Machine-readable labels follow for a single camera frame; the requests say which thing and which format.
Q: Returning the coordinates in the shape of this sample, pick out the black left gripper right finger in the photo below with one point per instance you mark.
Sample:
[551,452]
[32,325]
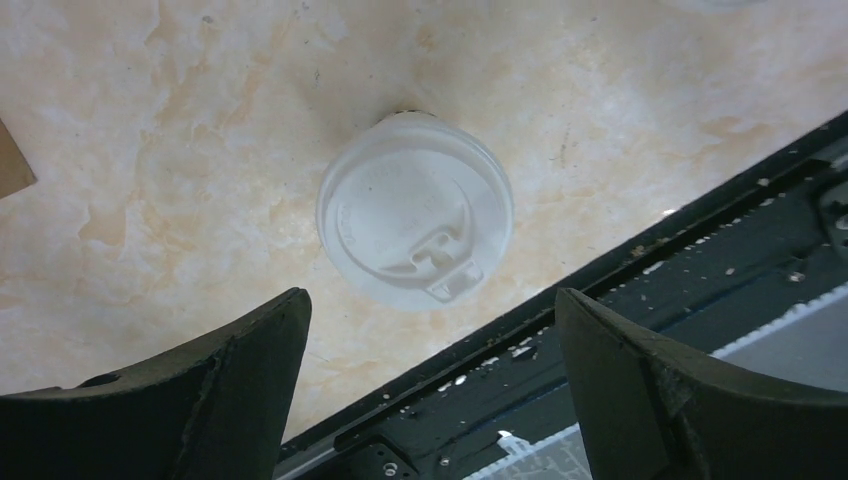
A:
[650,407]

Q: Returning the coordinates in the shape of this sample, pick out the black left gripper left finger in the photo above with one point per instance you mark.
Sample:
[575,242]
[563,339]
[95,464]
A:
[212,408]

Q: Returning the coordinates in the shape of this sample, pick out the brown paper bag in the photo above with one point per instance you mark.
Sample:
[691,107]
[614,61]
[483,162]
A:
[16,174]

